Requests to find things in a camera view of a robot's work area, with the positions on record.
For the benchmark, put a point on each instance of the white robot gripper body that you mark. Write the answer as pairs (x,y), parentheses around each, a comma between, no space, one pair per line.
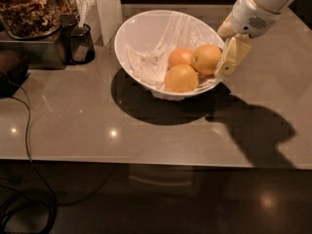
(250,17)

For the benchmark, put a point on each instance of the right orange in bowl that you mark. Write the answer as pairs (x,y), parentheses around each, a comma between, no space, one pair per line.
(205,59)

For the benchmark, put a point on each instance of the front orange in bowl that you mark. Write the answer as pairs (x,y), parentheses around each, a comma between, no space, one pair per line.
(181,79)

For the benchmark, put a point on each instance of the metal tray box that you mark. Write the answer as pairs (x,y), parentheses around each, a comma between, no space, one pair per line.
(44,53)

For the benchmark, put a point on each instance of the glass jar of nuts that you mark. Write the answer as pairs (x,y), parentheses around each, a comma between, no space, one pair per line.
(29,19)

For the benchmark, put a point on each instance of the orange in bowl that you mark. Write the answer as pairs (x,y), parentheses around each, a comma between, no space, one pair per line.
(181,79)
(179,56)
(205,59)

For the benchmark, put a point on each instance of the black mesh cup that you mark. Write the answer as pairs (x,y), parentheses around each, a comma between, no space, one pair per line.
(78,44)

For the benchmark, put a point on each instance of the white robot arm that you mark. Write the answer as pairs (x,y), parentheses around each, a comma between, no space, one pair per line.
(276,6)

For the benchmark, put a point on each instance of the white slanted bowl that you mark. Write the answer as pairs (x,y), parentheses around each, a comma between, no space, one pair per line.
(152,36)

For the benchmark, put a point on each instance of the white pillar panel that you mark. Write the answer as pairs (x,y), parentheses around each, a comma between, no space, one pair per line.
(104,17)

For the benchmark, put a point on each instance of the white utensil in cup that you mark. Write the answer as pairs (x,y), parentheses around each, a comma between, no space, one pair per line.
(82,9)

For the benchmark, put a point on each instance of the clear plastic wrap in bowl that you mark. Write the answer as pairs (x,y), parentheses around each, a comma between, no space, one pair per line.
(156,57)

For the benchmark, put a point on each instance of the back orange in bowl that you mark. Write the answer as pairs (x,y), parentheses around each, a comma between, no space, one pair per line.
(179,56)

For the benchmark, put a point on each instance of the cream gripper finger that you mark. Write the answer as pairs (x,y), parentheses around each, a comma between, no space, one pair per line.
(226,29)
(234,52)

